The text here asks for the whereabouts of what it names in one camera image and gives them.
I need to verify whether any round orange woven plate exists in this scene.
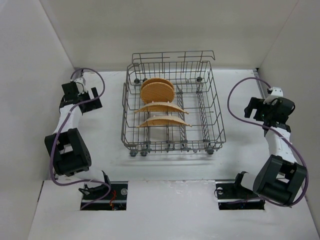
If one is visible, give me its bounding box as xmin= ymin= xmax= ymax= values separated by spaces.
xmin=141 ymin=77 xmax=174 ymax=89
xmin=140 ymin=82 xmax=175 ymax=104

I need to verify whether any leaf-shaped orange woven plate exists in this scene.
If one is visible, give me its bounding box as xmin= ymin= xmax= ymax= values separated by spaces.
xmin=134 ymin=102 xmax=189 ymax=115

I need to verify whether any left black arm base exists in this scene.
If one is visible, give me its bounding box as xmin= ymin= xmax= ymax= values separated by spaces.
xmin=78 ymin=181 xmax=129 ymax=211

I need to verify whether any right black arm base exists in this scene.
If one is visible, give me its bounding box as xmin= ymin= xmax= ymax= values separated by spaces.
xmin=214 ymin=181 xmax=265 ymax=211

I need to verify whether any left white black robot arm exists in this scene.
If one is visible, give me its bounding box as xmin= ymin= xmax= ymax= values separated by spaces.
xmin=44 ymin=77 xmax=111 ymax=189

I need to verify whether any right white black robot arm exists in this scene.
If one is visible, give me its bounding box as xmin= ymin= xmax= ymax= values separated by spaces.
xmin=235 ymin=96 xmax=309 ymax=207

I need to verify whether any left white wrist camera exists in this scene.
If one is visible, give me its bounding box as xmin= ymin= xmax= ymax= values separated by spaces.
xmin=70 ymin=71 xmax=88 ymax=94

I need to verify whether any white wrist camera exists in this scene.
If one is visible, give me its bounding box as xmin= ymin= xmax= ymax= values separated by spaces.
xmin=263 ymin=87 xmax=284 ymax=105
xmin=70 ymin=71 xmax=88 ymax=94

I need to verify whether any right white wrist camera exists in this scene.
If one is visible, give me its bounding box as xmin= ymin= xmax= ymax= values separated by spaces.
xmin=263 ymin=87 xmax=284 ymax=105

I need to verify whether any grey wire dish rack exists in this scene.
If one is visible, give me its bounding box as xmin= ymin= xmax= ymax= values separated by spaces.
xmin=121 ymin=50 xmax=226 ymax=157

